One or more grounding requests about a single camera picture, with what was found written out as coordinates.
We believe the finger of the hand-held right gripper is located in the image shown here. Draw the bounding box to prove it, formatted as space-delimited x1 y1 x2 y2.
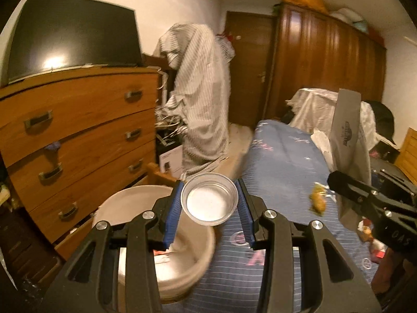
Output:
373 169 417 199
327 171 378 216

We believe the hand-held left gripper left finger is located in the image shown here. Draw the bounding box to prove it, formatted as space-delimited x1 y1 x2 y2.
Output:
41 180 183 313

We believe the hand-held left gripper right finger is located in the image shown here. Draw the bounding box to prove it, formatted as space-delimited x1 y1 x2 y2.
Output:
235 179 382 313

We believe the small clear plastic cup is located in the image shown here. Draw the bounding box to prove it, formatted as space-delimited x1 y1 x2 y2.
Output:
180 173 239 227

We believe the printed paper bag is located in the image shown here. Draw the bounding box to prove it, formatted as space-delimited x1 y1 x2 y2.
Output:
329 88 373 227

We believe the white plastic bucket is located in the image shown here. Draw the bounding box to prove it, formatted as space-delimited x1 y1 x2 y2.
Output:
92 185 216 300

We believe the person's right forearm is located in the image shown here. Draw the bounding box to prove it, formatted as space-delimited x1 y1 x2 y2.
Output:
371 246 414 299

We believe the light wooden headboard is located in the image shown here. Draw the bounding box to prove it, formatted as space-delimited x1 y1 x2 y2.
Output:
393 127 417 183

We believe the yellowish food wrapper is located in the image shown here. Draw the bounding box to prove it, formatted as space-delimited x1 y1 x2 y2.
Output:
358 220 373 240

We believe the yellow snack packet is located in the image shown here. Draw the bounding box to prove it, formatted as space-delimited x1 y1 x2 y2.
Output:
309 184 328 216

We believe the white cardboard box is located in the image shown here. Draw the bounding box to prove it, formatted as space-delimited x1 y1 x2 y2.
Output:
158 145 183 174

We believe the blue star checked bedsheet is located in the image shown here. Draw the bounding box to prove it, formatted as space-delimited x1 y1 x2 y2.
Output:
163 119 380 313

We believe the black clothing pile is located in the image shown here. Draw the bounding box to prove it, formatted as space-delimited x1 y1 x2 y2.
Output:
360 100 396 146

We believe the white crumpled cover sheet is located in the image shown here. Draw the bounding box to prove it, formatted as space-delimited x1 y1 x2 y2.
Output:
287 88 385 147

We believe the wooden drawer dresser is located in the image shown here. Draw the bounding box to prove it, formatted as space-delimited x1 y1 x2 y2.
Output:
0 65 163 245

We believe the striped grey white cloth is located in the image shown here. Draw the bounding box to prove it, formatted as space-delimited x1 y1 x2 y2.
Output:
156 23 236 180

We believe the brown wooden wardrobe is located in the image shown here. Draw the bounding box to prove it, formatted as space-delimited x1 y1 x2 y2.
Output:
265 3 388 124

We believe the red storage bag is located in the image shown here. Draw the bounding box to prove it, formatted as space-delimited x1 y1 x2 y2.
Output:
368 28 385 44

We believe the dark wooden door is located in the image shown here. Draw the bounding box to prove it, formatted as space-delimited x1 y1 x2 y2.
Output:
225 11 277 128

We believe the white storage bag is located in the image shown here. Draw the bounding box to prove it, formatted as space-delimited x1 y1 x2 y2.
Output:
329 7 365 23

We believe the black flat television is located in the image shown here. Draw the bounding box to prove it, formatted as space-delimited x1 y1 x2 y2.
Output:
6 0 144 85

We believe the tangle of white cables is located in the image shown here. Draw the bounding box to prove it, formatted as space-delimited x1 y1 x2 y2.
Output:
155 104 188 137

